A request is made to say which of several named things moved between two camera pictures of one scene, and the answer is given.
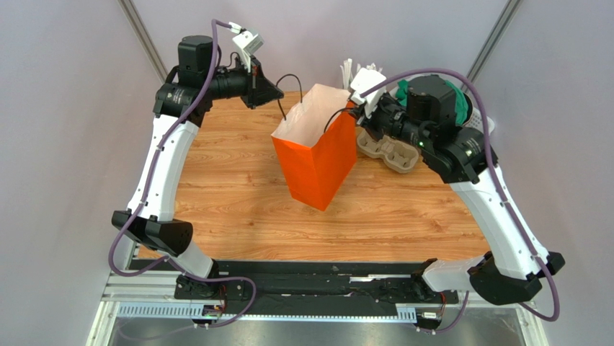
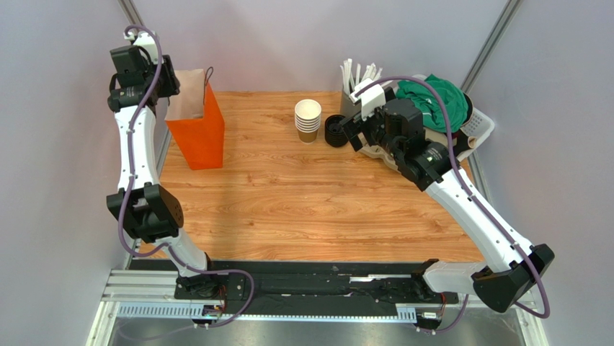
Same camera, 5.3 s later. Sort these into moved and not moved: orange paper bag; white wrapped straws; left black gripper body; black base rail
Moved: orange paper bag; left black gripper body
Not moved: white wrapped straws; black base rail
